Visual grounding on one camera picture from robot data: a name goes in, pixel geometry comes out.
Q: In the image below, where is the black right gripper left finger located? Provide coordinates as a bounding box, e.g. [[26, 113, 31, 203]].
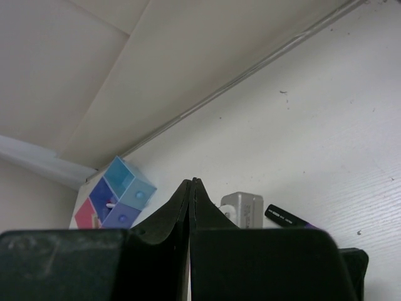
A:
[[1, 180, 191, 300]]

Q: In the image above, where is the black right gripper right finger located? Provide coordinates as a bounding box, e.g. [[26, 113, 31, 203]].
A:
[[190, 178, 369, 300]]

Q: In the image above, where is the black purple highlighter marker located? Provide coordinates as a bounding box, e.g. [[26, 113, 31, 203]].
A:
[[264, 204, 317, 229]]

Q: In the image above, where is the light blue drawer box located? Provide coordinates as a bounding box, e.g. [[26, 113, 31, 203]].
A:
[[103, 157, 157, 211]]

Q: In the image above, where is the pink drawer box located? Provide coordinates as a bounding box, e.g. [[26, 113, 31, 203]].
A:
[[74, 198, 97, 229]]

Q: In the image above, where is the dark blue drawer box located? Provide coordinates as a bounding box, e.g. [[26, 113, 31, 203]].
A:
[[88, 177, 141, 229]]

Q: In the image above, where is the aluminium rail back edge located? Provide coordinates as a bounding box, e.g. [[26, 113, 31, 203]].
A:
[[65, 1, 360, 168]]

